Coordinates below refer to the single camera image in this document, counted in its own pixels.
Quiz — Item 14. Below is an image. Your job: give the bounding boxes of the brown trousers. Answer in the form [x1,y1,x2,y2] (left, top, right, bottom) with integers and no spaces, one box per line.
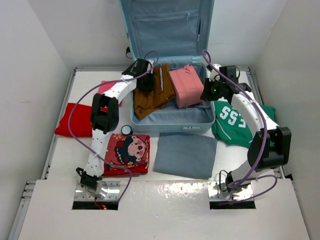
[133,63,176,120]

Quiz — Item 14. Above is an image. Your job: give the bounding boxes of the pink cosmetic case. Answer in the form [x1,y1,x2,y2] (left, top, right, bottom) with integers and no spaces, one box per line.
[169,64,204,109]

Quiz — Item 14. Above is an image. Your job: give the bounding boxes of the green lettered jersey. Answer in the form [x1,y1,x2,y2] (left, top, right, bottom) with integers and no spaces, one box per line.
[211,99,276,148]

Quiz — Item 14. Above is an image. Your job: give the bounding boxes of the light blue suitcase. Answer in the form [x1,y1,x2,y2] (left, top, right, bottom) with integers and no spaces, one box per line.
[120,0,215,133]

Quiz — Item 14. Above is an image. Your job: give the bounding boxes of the red cartoon print cloth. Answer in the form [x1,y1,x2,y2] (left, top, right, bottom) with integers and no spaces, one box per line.
[103,133,150,177]

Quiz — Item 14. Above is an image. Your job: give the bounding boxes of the plain red cloth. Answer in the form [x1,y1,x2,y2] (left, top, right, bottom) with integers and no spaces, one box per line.
[54,102,92,138]

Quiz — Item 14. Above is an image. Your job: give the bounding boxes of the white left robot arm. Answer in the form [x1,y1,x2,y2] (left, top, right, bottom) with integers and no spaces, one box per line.
[72,58,157,192]

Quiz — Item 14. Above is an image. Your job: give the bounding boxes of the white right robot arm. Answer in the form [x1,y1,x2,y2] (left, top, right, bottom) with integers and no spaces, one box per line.
[200,64,292,191]

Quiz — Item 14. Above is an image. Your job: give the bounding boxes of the lid suitcase wheel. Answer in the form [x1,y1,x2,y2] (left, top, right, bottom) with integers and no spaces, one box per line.
[125,47,132,59]

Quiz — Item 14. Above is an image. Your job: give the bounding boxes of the pink folded towel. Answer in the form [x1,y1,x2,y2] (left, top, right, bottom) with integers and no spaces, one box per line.
[97,80,117,98]

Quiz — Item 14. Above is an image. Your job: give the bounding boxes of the front left suitcase wheel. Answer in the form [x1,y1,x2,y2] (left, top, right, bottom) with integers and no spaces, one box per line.
[121,125,133,136]

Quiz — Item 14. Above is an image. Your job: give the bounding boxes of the grey folded towel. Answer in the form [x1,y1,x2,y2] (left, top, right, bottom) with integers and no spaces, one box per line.
[153,133,218,180]

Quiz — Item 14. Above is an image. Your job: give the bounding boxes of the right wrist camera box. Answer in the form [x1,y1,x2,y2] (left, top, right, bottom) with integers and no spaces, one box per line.
[225,65,239,83]

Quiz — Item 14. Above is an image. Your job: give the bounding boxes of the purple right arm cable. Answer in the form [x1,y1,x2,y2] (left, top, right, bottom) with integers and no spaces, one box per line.
[201,48,279,205]

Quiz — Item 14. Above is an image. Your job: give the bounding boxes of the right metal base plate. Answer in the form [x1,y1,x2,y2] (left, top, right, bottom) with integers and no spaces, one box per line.
[207,180,253,203]

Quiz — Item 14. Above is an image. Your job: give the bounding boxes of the metal base plate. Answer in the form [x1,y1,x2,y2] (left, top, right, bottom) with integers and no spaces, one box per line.
[73,180,120,202]
[207,180,253,203]

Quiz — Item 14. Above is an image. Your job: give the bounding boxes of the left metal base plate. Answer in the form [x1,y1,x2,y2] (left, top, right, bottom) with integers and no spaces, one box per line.
[73,180,120,202]

